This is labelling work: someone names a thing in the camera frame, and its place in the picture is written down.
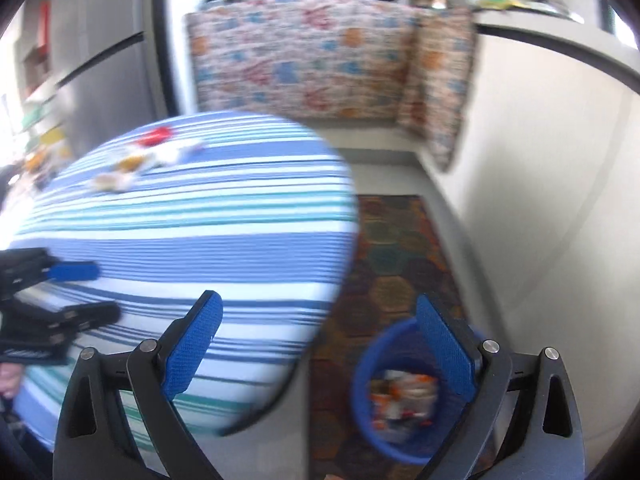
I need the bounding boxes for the narrow printed blanket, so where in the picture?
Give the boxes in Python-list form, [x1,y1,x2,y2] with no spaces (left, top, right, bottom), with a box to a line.
[397,6,478,173]

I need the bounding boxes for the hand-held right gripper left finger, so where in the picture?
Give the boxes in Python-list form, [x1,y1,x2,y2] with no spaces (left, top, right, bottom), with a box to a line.
[52,290,224,480]

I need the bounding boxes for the grey refrigerator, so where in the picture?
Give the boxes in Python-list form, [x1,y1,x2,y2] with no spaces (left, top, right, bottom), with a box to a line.
[47,0,168,157]

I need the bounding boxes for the wide printed blanket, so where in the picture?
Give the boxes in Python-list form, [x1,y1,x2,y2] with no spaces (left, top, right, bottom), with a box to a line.
[184,0,422,121]

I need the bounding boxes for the person's left hand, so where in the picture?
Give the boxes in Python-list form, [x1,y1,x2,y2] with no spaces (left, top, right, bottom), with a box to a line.
[0,362,25,401]

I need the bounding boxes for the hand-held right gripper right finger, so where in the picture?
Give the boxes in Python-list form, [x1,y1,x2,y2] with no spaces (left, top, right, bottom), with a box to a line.
[415,294,586,480]

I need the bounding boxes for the storage shelf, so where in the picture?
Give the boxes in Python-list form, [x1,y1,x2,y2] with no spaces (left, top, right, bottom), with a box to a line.
[14,0,68,153]

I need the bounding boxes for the yellow green cloth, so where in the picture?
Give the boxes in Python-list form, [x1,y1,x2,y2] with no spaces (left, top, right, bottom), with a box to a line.
[475,0,537,11]

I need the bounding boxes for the crumpled wrappers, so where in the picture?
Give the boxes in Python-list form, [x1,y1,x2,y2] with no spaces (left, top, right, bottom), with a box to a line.
[370,370,442,434]

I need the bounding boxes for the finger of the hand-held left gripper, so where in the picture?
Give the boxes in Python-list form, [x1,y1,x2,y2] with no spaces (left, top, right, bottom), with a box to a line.
[0,247,101,302]
[14,301,121,337]

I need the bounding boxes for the hexagon pattern rug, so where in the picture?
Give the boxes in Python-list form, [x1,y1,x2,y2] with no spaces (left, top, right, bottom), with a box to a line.
[307,194,468,480]

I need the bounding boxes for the blue striped tablecloth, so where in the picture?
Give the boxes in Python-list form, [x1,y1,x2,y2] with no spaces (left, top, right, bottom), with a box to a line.
[10,110,360,453]

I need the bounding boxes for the blue waste basket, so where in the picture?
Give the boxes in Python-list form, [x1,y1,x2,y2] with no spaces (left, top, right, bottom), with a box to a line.
[350,317,483,466]

